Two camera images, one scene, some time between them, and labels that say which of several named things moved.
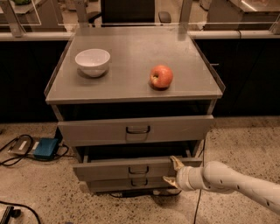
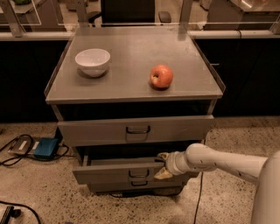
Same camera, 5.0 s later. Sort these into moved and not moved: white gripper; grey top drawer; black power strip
Moved: white gripper
Not moved: grey top drawer; black power strip
